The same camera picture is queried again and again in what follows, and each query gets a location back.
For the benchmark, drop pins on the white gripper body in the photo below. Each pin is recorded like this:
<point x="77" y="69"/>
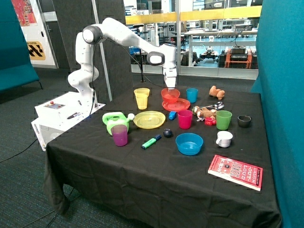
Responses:
<point x="170" y="75"/>

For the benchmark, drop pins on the red plastic bowl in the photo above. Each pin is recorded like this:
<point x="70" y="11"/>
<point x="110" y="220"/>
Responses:
<point x="170" y="95"/>

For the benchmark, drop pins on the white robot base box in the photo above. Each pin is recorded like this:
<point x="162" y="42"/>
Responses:
<point x="58" y="115"/>

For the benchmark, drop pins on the red plastic plate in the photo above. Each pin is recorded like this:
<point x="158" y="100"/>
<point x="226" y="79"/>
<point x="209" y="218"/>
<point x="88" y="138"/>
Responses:
<point x="180" y="104"/>

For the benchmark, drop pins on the yellow plastic plate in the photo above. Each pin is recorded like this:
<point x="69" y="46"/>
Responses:
<point x="149" y="119"/>

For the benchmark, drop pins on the teal plastic cup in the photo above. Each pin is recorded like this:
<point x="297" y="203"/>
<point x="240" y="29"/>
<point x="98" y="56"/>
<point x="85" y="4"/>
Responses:
<point x="192" y="94"/>

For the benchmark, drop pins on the yellow plastic cup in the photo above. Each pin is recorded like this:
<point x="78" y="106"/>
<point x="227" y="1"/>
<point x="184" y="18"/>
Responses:
<point x="142" y="101"/>

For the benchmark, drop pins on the blue toy block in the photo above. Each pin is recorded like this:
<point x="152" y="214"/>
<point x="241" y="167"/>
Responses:
<point x="172" y="115"/>

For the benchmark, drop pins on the pink plastic cup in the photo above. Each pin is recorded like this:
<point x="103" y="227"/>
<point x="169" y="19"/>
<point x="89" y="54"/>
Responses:
<point x="185" y="118"/>

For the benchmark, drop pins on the brown teddy bear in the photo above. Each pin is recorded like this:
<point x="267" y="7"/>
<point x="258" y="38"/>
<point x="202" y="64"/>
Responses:
<point x="216" y="92"/>

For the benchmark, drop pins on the brown plush toy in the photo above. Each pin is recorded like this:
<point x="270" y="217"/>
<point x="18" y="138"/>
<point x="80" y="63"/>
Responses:
<point x="203" y="113"/>

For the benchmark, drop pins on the metal spoon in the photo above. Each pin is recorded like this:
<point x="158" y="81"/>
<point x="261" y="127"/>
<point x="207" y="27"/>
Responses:
<point x="216" y="106"/>

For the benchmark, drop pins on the dark blue ball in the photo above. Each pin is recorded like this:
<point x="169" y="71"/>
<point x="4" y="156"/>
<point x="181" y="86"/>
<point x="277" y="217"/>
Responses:
<point x="167" y="133"/>

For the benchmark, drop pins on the red toy die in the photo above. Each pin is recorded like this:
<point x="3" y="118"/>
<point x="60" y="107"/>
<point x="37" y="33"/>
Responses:
<point x="210" y="121"/>

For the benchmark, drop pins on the green highlighter marker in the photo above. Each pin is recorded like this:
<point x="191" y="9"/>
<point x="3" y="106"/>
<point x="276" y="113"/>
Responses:
<point x="151" y="142"/>

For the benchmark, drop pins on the green plastic cup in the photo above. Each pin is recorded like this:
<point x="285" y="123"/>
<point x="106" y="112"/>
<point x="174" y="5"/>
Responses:
<point x="223" y="119"/>

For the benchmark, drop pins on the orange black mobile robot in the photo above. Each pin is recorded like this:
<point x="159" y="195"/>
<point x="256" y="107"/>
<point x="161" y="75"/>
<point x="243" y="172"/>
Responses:
<point x="238" y="57"/>

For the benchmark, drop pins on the blue plastic bowl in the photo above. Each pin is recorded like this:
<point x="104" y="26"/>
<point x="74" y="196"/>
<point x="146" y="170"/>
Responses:
<point x="189" y="143"/>

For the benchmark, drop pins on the green toy watering can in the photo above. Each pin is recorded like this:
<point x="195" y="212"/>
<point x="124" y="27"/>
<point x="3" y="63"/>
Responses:
<point x="116" y="118"/>

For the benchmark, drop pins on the purple plastic cup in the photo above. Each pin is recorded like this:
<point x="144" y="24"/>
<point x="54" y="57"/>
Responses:
<point x="120" y="135"/>

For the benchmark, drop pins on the black tablecloth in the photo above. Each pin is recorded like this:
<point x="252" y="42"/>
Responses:
<point x="160" y="186"/>

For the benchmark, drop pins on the white ceramic cup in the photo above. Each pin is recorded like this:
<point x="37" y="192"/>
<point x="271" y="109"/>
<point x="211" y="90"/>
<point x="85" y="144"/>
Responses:
<point x="224" y="139"/>

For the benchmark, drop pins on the black small bowl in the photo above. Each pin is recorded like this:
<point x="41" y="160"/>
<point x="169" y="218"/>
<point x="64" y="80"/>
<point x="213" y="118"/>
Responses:
<point x="244" y="121"/>

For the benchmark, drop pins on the red joke book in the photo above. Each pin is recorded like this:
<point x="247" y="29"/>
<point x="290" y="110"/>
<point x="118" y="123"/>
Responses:
<point x="237" y="172"/>

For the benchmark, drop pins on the yellow black sign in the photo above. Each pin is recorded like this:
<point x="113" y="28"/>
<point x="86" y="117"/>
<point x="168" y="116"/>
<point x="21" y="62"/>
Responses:
<point x="36" y="51"/>

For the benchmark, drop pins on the teal sofa bench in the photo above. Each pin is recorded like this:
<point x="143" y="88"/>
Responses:
<point x="15" y="65"/>

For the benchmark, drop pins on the teal partition wall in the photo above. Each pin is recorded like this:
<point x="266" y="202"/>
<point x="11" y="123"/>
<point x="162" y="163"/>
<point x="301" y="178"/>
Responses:
<point x="280" y="81"/>

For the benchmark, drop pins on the red wall poster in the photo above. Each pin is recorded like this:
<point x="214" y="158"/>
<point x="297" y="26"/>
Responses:
<point x="24" y="12"/>

